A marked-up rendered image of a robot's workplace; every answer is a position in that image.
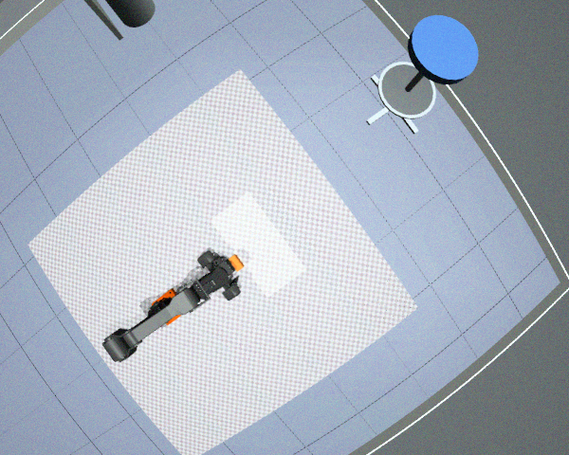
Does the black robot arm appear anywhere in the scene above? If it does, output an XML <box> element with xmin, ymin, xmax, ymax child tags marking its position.
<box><xmin>102</xmin><ymin>258</ymin><xmax>235</xmax><ymax>362</ymax></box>

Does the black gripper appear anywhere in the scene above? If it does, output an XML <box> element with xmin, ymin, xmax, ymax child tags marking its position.
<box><xmin>197</xmin><ymin>251</ymin><xmax>241</xmax><ymax>300</ymax></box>

